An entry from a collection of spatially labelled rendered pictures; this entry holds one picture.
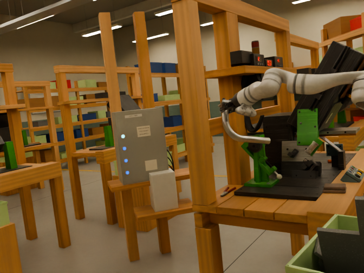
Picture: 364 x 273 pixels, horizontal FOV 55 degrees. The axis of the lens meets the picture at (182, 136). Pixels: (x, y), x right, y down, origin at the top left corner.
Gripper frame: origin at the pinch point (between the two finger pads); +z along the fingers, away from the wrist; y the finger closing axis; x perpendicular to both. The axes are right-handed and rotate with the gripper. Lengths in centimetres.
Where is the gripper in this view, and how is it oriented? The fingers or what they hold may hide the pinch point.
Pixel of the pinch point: (226, 110)
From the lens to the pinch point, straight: 156.3
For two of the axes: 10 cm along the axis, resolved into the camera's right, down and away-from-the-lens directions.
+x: -0.5, 9.5, -3.1
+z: -4.2, 2.6, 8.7
